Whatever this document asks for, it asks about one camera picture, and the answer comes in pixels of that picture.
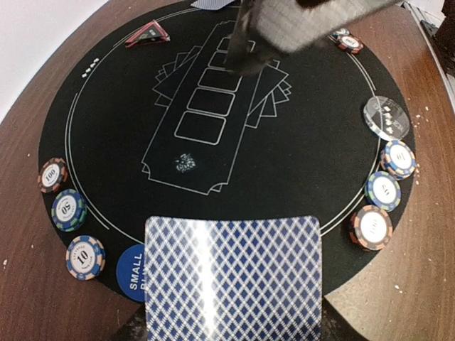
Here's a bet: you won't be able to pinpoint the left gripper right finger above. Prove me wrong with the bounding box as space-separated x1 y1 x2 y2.
321 301 363 341

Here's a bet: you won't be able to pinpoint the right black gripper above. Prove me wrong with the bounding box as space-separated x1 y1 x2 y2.
225 0 396 75

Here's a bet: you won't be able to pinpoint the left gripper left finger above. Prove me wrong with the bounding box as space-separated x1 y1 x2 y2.
109 305 148 341

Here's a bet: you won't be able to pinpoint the blue small blind button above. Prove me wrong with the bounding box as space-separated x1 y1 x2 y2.
116 244 146 303

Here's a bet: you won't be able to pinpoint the green white chips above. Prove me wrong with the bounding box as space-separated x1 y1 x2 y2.
51 189 87 232
364 171 401 212
330 28 350 39

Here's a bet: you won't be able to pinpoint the red black chips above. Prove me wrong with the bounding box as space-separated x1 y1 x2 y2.
37 157 68 194
348 205 393 251
336 36 364 55

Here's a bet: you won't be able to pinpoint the blue white chips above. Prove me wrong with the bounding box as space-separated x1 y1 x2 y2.
380 140 417 180
65 235 106 281

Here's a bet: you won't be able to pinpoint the blue card deck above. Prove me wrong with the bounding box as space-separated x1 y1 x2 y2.
144 216 323 340

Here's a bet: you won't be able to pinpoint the red black all-in triangle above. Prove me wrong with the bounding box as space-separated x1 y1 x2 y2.
124 20 171 48

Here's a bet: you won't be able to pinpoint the round black poker mat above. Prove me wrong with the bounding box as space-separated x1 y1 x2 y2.
38 1 405 293

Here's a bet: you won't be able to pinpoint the aluminium front rail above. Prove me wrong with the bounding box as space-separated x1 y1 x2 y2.
403 1 454 107

